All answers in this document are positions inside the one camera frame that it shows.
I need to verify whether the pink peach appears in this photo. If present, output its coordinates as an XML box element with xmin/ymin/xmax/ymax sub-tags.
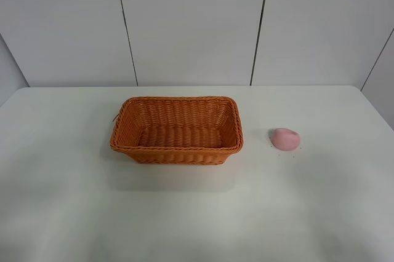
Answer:
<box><xmin>271</xmin><ymin>128</ymin><xmax>301</xmax><ymax>151</ymax></box>

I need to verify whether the orange woven plastic basket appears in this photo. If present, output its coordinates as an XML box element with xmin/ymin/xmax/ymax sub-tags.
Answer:
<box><xmin>110</xmin><ymin>96</ymin><xmax>243</xmax><ymax>165</ymax></box>

